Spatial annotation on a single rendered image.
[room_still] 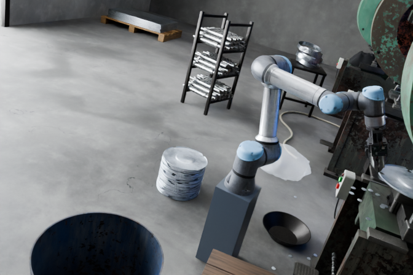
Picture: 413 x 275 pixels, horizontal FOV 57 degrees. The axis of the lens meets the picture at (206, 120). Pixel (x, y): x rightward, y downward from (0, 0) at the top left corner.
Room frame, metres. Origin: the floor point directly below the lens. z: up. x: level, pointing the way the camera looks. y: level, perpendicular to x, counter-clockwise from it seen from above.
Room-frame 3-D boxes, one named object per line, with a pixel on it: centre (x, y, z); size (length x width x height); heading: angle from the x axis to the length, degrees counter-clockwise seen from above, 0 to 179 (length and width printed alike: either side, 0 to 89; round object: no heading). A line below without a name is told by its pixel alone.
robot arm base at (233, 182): (1.62, -0.24, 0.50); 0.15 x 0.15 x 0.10
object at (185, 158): (2.17, 0.07, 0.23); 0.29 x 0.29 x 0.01
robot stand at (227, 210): (1.62, -0.24, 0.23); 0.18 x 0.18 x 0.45; 69
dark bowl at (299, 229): (1.94, -0.63, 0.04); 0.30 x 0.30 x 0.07
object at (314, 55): (4.51, -0.99, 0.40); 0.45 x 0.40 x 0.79; 178
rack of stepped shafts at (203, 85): (3.82, 0.06, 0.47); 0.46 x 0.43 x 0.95; 56
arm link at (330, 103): (1.57, -0.31, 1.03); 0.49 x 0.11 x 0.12; 49
